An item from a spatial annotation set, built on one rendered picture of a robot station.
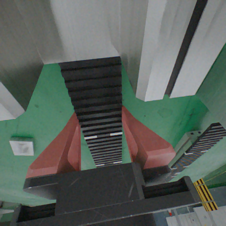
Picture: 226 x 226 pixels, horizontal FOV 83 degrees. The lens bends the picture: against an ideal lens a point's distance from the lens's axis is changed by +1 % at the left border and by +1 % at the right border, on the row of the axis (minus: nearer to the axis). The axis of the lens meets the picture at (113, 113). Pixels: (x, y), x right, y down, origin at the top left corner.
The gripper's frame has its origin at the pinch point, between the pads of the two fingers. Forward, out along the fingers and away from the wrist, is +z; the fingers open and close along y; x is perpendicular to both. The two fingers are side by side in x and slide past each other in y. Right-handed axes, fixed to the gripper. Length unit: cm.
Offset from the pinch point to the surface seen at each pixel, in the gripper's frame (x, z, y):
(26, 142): 6.2, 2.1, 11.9
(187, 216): 1063, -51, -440
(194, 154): 17.0, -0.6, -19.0
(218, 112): 0.4, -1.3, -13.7
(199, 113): 6.1, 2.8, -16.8
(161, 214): 1073, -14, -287
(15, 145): 6.7, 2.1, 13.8
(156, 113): 4.5, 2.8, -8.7
